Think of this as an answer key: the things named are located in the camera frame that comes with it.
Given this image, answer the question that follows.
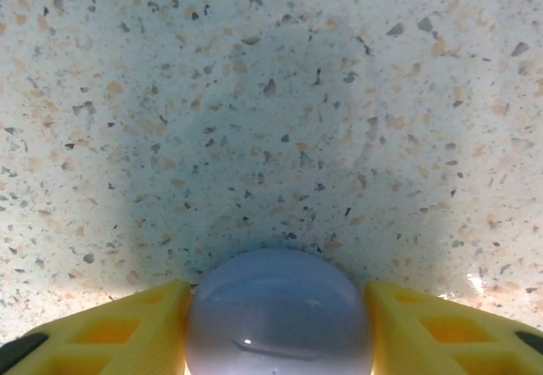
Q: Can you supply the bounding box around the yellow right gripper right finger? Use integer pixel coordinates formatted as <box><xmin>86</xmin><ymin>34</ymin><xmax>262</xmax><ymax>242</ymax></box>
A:
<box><xmin>364</xmin><ymin>280</ymin><xmax>543</xmax><ymax>375</ymax></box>

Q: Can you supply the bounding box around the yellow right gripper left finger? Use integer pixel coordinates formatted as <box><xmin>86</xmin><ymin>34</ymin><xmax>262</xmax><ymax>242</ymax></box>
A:
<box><xmin>0</xmin><ymin>280</ymin><xmax>192</xmax><ymax>375</ymax></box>

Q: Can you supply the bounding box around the purple charging case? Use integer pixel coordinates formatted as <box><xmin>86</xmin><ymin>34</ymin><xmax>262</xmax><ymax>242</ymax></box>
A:
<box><xmin>184</xmin><ymin>247</ymin><xmax>378</xmax><ymax>375</ymax></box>

